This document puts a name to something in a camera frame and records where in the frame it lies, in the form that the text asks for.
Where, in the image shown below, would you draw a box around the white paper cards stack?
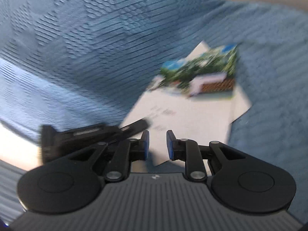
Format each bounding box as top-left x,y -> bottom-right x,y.
120,41 -> 253,167

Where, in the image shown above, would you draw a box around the landscape photo postcard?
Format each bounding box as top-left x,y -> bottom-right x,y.
147,41 -> 238,98

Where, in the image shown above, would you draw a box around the blue textured chair cover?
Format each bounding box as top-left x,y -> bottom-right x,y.
1,0 -> 307,222

